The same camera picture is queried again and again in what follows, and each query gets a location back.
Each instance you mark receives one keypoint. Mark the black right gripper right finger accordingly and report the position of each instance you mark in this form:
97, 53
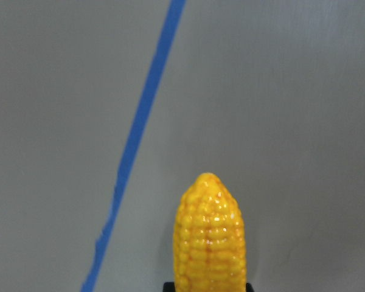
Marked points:
249, 288

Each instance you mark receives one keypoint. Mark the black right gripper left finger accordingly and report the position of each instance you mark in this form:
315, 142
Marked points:
169, 287

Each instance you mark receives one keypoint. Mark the yellow toy corn cob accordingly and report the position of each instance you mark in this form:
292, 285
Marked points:
209, 247

